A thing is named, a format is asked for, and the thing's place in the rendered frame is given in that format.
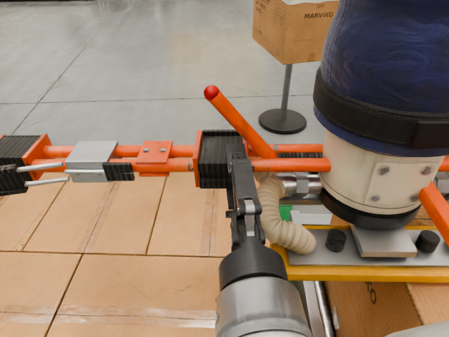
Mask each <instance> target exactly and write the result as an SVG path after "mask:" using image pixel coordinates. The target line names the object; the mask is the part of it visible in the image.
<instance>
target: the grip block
mask: <svg viewBox="0 0 449 337"><path fill-rule="evenodd" d="M202 133H203V136H202ZM238 143H244V144H245V149H246V153H247V158H248V145H247V141H246V140H245V139H244V138H243V137H242V136H241V135H240V134H239V133H238V132H237V131H236V130H203V131H201V130H198V132H197V136H196V142H195V147H194V153H193V157H192V161H193V168H194V179H195V185H196V187H200V188H201V189H232V188H233V185H232V178H231V177H229V172H228V166H227V156H226V151H225V144H238Z"/></svg>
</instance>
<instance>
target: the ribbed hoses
mask: <svg viewBox="0 0 449 337"><path fill-rule="evenodd" d="M277 173H294V172H254V173H253V174H254V177H255V179H256V181H257V182H259V187H258V188H257V194H258V198H259V201H260V204H261V206H262V208H263V210H262V213H261V214H260V218H261V227H262V228H263V230H264V232H265V239H268V240H269V241H270V243H271V244H274V243H276V244H277V245H278V246H281V245H282V246H283V247H286V248H287V249H290V250H292V251H293V252H295V253H297V254H299V255H302V254H303V255H309V254H310V253H311V252H312V251H313V249H314V247H315V242H316V239H315V236H314V235H313V234H312V233H311V232H309V231H308V230H307V229H306V228H304V227H303V226H300V225H299V224H298V223H292V222H291V221H288V222H286V220H284V221H283V220H282V218H281V215H280V212H279V199H282V198H283V197H286V196H287V195H288V193H287V195H285V193H286V192H285V186H284V184H283V182H282V181H281V179H279V178H278V177H276V176H275V175H276V174H277Z"/></svg>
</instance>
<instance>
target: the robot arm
mask: <svg viewBox="0 0 449 337"><path fill-rule="evenodd" d="M225 151H226V156H227V166H228V172H229V177H231V178H232V185H233V188H232V189H226V191H227V202H228V208H229V210H230V209H233V211H225V214H226V218H231V224H230V228H231V232H232V235H231V243H232V246H231V253H229V254H228V255H227V256H226V257H225V258H224V259H223V260H222V261H221V263H220V265H219V268H218V276H219V286H220V293H219V294H218V296H217V297H216V298H215V301H216V304H217V311H216V317H217V320H216V323H215V334H216V337H312V333H311V331H310V329H309V327H308V323H307V319H306V316H305V312H304V309H303V304H302V301H301V297H300V295H299V292H298V290H297V288H296V287H295V286H294V285H293V284H291V283H290V282H289V278H288V275H287V271H286V268H285V263H284V261H283V258H282V257H281V255H280V254H279V253H277V252H276V251H275V250H273V249H271V248H268V247H266V246H264V244H265V232H264V230H263V228H262V227H261V218H260V214H261V213H262V210H263V208H262V206H261V204H260V201H259V198H258V194H257V189H256V185H255V180H254V176H253V173H254V169H255V167H254V166H251V160H250V159H249V158H247V153H246V149H245V144H244V143H238V144H225ZM384 337H449V321H444V322H437V323H433V324H428V325H424V326H418V327H415V328H410V329H407V330H402V331H399V332H394V333H391V334H389V335H387V336H384Z"/></svg>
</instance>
